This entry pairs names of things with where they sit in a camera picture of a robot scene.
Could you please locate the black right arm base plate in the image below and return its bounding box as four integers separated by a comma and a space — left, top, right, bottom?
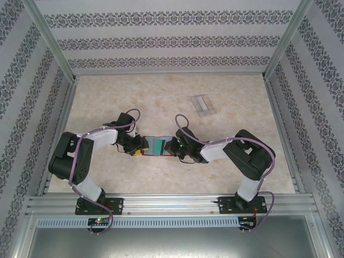
218, 196, 268, 215

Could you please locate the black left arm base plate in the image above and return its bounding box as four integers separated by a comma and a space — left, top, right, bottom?
75, 197, 124, 216

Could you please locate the aluminium back rail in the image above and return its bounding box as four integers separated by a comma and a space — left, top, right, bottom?
74, 70, 266, 77

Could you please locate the aluminium mounting rail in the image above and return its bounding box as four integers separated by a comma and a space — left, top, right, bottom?
25, 193, 320, 216

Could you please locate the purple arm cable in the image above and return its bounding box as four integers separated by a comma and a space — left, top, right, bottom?
68, 108, 142, 237
174, 114, 277, 232

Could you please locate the aluminium frame post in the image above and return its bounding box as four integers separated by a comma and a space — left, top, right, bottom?
262, 0, 315, 81
20, 0, 79, 83

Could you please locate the clear acrylic card stand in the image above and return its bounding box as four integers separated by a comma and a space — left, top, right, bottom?
191, 94, 217, 118

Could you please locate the teal credit card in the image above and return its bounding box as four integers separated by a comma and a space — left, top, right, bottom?
153, 137, 166, 155

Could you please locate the grey slotted cable duct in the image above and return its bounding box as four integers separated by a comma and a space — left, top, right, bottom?
35, 217, 240, 228

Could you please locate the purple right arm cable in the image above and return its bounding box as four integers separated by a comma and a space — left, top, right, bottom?
174, 114, 277, 232

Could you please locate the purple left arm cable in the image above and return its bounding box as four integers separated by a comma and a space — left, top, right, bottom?
68, 108, 142, 237

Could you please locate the aluminium side rail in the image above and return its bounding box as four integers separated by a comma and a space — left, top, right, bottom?
37, 76, 80, 196
264, 76, 306, 194

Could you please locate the red card holder wallet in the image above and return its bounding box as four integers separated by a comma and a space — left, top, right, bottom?
141, 135, 175, 158

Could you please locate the grey metal shelf panel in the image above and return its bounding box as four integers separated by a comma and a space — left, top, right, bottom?
15, 227, 330, 258

